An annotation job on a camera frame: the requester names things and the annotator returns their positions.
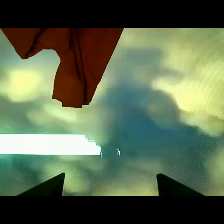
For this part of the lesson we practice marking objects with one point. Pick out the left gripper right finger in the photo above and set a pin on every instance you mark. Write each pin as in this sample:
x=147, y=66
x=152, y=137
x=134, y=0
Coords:
x=171, y=187

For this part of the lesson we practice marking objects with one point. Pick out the red-brown garment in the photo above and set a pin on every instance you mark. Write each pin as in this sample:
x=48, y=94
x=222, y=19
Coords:
x=77, y=63

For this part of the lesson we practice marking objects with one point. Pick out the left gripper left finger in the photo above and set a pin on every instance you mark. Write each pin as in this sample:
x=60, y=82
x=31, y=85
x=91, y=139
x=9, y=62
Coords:
x=51, y=187

